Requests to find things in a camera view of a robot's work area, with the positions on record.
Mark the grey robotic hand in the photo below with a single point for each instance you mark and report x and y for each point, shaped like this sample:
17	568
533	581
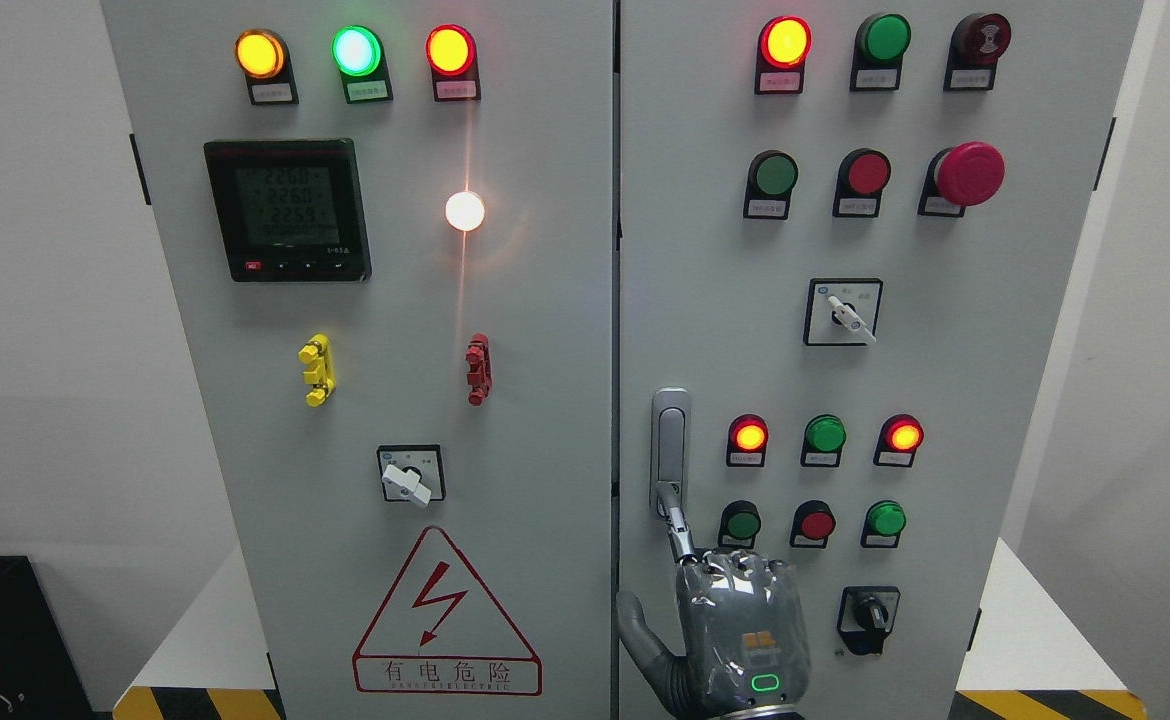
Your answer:
747	653

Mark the silver door handle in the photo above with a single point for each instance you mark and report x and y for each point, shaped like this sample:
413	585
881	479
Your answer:
668	455

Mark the grey right cabinet door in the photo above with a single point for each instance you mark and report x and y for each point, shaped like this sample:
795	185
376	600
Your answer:
716	303

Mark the grey cabinet door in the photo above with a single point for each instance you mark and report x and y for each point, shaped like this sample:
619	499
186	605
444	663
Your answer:
528	473
716	303

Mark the grey left cabinet door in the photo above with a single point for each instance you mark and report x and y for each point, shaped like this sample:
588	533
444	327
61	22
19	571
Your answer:
528	473

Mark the red lit light right door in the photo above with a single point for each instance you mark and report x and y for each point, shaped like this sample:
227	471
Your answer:
783	45

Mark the green push button lower left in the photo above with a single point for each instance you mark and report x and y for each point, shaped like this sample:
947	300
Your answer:
739	525

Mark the green push button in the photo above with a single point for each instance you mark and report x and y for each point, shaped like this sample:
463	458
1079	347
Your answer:
739	525
880	43

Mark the red push button lower middle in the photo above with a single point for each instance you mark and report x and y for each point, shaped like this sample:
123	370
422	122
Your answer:
812	524

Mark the green light button lower right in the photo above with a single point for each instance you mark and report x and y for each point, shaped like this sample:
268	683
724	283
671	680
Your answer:
883	525

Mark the red lit light lower left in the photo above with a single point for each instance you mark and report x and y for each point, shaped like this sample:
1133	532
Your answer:
747	442

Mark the green light lower middle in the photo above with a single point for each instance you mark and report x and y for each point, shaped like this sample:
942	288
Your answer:
824	439

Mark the red lit light lower right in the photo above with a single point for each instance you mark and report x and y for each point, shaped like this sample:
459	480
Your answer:
898	441

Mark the white platform with hazard stripes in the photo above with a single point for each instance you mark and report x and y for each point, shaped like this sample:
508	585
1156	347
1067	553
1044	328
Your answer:
1027	661

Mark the red electric hazard warning sign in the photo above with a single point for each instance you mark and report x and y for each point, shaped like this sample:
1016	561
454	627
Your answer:
440	630

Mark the green push button second row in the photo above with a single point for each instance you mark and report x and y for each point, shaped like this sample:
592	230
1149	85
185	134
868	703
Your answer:
772	176

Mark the red push button second row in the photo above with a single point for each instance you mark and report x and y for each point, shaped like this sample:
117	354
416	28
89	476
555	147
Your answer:
861	179

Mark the white lit indicator light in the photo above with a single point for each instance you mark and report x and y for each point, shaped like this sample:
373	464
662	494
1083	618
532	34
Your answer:
465	211

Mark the red emergency stop mushroom button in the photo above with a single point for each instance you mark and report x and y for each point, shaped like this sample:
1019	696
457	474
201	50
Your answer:
964	175

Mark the green push button top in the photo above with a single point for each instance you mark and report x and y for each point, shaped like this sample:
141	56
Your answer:
880	43

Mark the black digital power meter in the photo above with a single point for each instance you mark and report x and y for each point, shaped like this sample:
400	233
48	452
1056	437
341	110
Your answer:
289	210

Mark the red lit indicator light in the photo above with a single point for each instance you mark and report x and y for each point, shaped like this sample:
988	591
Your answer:
452	56

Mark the green lit indicator light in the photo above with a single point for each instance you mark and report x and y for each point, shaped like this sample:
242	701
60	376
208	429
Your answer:
360	58

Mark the black box lower left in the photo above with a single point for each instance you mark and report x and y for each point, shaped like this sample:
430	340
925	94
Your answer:
37	678

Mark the amber indicator light top left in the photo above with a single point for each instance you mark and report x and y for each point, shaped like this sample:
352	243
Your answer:
265	61

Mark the black knob selector switch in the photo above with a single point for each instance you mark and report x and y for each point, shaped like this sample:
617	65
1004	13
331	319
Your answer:
865	617

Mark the white-lever selector switch upper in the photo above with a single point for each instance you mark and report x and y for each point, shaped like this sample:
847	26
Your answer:
842	311

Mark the left door selector switch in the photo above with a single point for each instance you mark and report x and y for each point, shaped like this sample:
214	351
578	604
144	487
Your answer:
412	473

